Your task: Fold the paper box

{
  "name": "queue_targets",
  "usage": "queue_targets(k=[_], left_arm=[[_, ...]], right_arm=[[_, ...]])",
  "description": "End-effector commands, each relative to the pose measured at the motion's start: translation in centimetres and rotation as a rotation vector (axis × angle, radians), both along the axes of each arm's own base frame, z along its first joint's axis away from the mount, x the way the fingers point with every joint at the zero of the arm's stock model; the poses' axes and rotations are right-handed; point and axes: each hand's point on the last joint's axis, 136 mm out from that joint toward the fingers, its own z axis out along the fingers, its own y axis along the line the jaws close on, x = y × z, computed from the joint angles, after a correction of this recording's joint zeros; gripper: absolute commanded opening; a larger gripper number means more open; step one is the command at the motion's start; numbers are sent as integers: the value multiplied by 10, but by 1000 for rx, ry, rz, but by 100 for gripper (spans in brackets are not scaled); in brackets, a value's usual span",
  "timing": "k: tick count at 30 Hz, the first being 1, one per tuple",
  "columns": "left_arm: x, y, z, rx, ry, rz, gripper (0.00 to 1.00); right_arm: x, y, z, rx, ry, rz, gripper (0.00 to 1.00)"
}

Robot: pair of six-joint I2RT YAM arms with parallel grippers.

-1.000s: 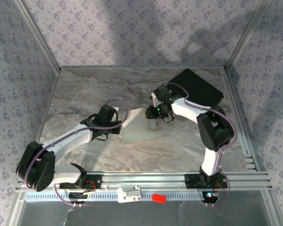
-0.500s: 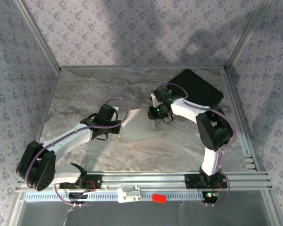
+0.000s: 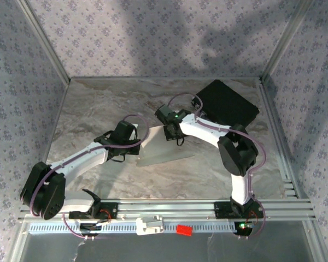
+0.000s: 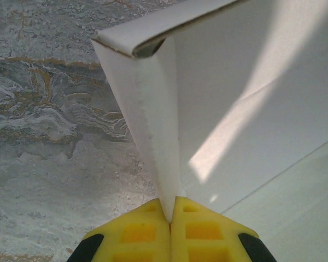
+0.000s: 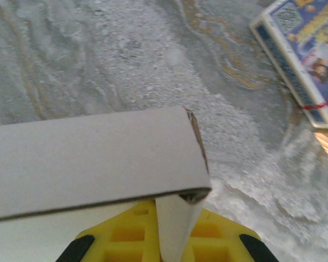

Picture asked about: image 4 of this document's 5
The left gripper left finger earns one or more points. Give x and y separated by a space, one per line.
136 237

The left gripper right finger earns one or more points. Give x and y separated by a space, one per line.
207 237

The white paper box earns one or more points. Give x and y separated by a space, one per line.
207 82

